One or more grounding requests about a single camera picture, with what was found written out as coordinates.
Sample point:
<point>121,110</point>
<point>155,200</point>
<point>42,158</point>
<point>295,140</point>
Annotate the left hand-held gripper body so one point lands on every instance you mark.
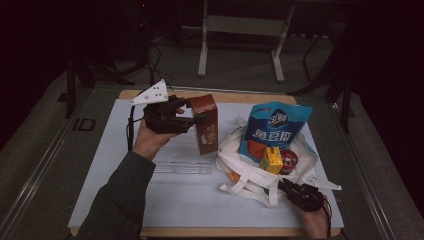
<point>160,116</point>

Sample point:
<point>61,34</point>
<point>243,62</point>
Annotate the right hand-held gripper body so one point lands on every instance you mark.
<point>308,198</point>

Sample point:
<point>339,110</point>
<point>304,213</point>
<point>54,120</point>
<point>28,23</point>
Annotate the brown drink carton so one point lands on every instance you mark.
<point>206,126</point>

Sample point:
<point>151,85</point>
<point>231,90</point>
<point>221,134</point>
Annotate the yellow juice carton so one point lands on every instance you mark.
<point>271,161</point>

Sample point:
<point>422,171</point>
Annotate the clear plastic box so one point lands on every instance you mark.
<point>183,156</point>

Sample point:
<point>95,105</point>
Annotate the white tote bag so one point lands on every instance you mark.
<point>246,180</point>

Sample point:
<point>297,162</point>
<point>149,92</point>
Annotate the blue snack pouch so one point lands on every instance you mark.
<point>276,130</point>

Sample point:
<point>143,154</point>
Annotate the person's left hand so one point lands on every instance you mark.
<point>148,141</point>

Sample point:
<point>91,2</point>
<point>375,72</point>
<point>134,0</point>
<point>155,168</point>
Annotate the person's right hand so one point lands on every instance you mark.
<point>316,226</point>

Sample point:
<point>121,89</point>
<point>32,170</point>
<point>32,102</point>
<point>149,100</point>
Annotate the white table mat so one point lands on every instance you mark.
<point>186,200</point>

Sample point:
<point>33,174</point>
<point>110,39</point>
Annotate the black metal stand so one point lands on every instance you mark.
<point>70,86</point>

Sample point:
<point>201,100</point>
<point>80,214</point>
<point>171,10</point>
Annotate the white metal stand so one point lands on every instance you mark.
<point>245,26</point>

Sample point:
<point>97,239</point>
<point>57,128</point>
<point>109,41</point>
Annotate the dark metal stand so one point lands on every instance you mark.
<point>345,100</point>

